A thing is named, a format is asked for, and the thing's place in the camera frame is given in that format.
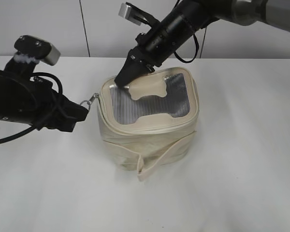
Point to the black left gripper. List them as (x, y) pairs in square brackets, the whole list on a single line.
[(53, 110)]

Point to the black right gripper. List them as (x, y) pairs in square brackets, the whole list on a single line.
[(160, 42)]

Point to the silver ring zipper pull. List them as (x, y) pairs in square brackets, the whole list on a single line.
[(90, 101)]

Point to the cream fabric zipper bag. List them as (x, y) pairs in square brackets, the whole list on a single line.
[(151, 121)]

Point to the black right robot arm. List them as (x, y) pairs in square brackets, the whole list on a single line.
[(275, 13)]

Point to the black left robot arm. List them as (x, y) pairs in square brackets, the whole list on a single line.
[(16, 90)]

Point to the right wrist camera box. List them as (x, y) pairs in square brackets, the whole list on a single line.
[(137, 16)]

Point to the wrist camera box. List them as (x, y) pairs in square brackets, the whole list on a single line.
[(137, 16), (37, 48)]

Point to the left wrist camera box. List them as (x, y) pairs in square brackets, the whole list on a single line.
[(37, 48)]

